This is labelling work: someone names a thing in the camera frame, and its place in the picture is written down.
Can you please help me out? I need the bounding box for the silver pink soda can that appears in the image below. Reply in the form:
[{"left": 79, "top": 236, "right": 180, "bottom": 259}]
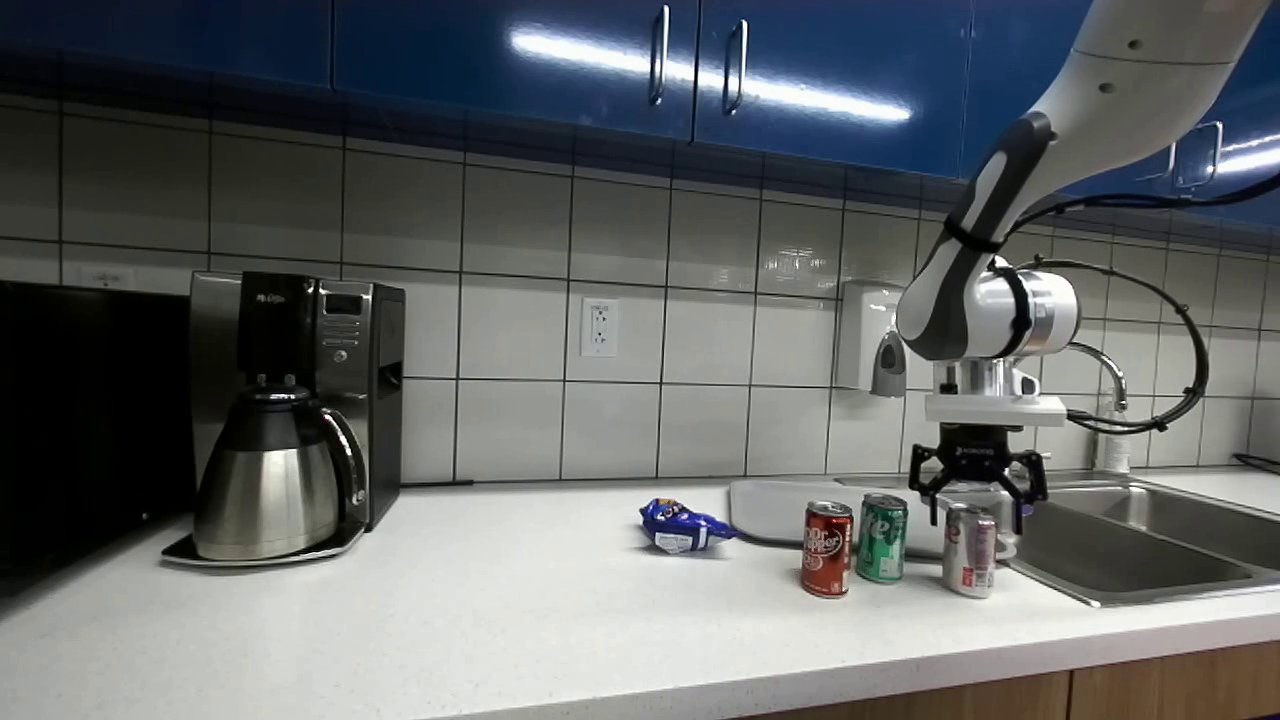
[{"left": 945, "top": 503, "right": 996, "bottom": 599}]

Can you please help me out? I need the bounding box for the steel coffee maker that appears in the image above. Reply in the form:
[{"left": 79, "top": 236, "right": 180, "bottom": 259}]
[{"left": 165, "top": 273, "right": 405, "bottom": 571}]

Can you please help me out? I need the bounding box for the grey plastic tray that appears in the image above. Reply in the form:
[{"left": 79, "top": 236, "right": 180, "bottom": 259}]
[{"left": 728, "top": 475, "right": 1021, "bottom": 564}]

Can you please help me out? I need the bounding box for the white wall outlet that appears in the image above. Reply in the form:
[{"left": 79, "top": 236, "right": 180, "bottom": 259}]
[{"left": 582, "top": 296, "right": 621, "bottom": 355}]

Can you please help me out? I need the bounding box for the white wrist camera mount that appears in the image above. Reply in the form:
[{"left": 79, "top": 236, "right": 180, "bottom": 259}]
[{"left": 926, "top": 395, "right": 1068, "bottom": 428}]

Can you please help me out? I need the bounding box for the chrome sink faucet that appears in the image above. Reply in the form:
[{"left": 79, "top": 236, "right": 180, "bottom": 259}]
[{"left": 1073, "top": 338, "right": 1130, "bottom": 435}]

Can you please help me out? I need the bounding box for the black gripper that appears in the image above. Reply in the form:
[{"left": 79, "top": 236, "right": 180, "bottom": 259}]
[{"left": 908, "top": 422, "right": 1048, "bottom": 528}]

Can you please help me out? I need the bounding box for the stainless steel double sink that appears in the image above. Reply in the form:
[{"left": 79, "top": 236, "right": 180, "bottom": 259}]
[{"left": 1012, "top": 479, "right": 1280, "bottom": 607}]

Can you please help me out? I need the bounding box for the black microwave oven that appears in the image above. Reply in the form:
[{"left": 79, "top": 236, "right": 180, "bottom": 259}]
[{"left": 0, "top": 279, "right": 197, "bottom": 603}]

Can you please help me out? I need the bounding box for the blue snack bag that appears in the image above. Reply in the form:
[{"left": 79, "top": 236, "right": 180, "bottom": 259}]
[{"left": 639, "top": 496, "right": 736, "bottom": 556}]

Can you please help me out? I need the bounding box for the white soap dispenser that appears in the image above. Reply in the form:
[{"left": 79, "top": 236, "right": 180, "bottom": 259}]
[{"left": 837, "top": 284, "right": 908, "bottom": 395}]

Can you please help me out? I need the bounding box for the red soda can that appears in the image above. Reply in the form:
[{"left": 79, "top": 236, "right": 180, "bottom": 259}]
[{"left": 800, "top": 501, "right": 852, "bottom": 597}]

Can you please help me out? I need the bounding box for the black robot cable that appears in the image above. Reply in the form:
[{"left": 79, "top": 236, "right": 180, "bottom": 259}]
[{"left": 1012, "top": 170, "right": 1280, "bottom": 441}]

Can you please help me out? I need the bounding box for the clear soap bottle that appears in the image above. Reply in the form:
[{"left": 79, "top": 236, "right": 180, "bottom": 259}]
[{"left": 1091, "top": 400, "right": 1130, "bottom": 475}]

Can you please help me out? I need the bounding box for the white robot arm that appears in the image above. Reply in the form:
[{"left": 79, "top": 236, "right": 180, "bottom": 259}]
[{"left": 896, "top": 0, "right": 1274, "bottom": 520}]

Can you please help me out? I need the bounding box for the green soda can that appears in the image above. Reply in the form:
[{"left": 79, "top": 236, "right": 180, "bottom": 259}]
[{"left": 855, "top": 496, "right": 908, "bottom": 584}]

